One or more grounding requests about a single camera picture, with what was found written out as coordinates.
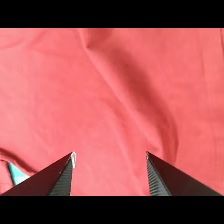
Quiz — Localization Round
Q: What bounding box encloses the red T-shirt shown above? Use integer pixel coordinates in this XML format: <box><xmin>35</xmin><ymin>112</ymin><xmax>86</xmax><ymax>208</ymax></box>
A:
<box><xmin>0</xmin><ymin>27</ymin><xmax>224</xmax><ymax>197</ymax></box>

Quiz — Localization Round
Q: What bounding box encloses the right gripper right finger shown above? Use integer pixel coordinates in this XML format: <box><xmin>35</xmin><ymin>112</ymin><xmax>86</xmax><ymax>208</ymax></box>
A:
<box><xmin>145</xmin><ymin>151</ymin><xmax>222</xmax><ymax>197</ymax></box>

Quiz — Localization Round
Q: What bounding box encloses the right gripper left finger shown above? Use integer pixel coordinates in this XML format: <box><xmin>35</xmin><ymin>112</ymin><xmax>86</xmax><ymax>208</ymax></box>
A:
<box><xmin>0</xmin><ymin>151</ymin><xmax>77</xmax><ymax>197</ymax></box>

